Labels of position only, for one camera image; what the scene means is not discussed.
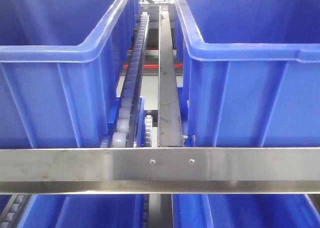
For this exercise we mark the white roller track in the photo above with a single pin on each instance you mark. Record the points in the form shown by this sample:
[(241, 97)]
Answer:
[(127, 116)]

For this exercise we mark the large blue bin right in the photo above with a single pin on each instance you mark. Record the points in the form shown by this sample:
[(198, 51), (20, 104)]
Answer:
[(251, 75)]

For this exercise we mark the large blue bin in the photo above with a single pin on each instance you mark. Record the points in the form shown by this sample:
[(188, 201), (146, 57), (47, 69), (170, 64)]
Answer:
[(251, 75), (60, 61)]

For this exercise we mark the blue bin below right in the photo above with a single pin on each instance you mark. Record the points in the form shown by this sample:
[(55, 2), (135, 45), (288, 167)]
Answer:
[(244, 210)]

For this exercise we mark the blue bin below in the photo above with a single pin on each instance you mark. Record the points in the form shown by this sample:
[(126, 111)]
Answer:
[(244, 210), (109, 210)]

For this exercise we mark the large blue bin left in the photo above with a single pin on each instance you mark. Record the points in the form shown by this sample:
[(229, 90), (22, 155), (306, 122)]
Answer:
[(60, 61)]

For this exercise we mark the blue bin below left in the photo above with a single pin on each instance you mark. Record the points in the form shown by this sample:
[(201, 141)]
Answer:
[(109, 210)]

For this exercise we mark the steel divider rail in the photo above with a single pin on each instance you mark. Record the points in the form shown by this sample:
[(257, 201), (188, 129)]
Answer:
[(170, 133)]

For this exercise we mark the steel front rail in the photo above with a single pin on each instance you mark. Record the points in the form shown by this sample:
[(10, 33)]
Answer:
[(160, 170)]

